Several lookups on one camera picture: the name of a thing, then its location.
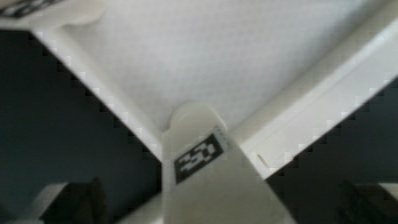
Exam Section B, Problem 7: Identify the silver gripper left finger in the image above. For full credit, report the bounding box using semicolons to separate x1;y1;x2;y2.
20;178;111;224

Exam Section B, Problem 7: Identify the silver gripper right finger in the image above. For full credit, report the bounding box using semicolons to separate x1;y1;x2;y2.
337;181;398;224

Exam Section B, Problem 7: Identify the white desk leg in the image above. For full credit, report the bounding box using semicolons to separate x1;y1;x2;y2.
0;0;107;30
162;102;297;224

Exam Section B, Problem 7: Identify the white desk top tray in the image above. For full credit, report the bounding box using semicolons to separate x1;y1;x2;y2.
34;0;398;150

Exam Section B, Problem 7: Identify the white front fence rail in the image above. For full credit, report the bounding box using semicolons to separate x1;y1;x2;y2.
114;43;398;224

